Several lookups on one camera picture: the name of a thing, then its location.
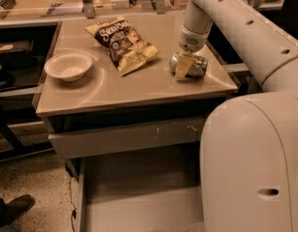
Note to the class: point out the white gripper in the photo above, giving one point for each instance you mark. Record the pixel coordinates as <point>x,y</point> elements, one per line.
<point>192,43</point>

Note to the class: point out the green 7up soda can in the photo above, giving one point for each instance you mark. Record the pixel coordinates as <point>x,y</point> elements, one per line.
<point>197,69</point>

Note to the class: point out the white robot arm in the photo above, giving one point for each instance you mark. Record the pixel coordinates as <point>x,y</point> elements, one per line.
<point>249,144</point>

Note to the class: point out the grey drawer cabinet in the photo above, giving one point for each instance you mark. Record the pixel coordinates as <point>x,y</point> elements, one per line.
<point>103,98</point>

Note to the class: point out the closed top drawer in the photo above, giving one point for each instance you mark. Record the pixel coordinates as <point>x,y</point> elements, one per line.
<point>87,143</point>

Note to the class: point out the open middle drawer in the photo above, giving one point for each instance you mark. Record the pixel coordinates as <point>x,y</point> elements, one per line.
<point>151,190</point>

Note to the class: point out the brown and yellow chip bag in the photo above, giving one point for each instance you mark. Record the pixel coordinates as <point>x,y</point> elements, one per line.
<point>126,49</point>

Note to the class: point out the white paper bowl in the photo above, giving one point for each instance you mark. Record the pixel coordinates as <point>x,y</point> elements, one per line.
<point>68,66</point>

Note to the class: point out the purple and white paper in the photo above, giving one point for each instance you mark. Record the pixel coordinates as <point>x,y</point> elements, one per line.
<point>57,9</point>

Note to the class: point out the black spiral object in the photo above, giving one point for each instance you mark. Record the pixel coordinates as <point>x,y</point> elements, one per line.
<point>5,7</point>

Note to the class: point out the metal desk post left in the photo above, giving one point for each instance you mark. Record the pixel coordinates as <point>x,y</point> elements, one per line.
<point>88,8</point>

